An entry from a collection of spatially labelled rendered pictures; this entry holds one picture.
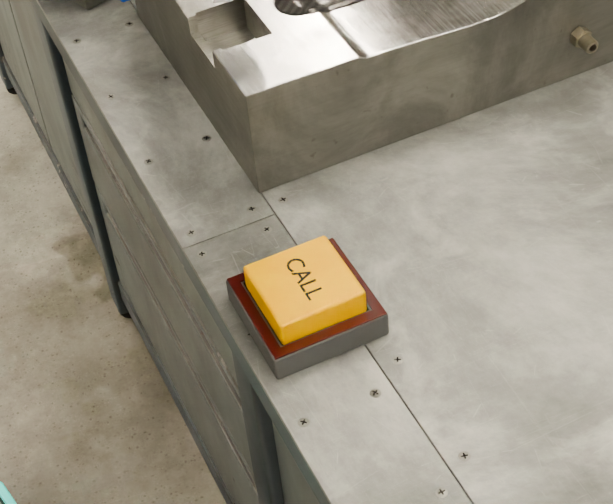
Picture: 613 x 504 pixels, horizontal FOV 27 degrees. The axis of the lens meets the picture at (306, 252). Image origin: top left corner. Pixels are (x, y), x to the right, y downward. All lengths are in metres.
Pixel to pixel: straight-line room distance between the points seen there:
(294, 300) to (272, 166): 0.15
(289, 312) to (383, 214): 0.14
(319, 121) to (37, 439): 1.03
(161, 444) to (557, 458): 1.08
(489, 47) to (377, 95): 0.09
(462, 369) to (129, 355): 1.15
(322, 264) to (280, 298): 0.04
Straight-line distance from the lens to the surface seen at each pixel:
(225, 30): 0.96
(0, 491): 1.47
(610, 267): 0.86
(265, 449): 1.19
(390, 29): 0.91
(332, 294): 0.79
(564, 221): 0.89
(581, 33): 0.98
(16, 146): 2.30
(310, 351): 0.78
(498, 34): 0.94
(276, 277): 0.80
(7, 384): 1.91
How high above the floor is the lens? 1.41
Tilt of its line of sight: 45 degrees down
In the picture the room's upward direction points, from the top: 6 degrees counter-clockwise
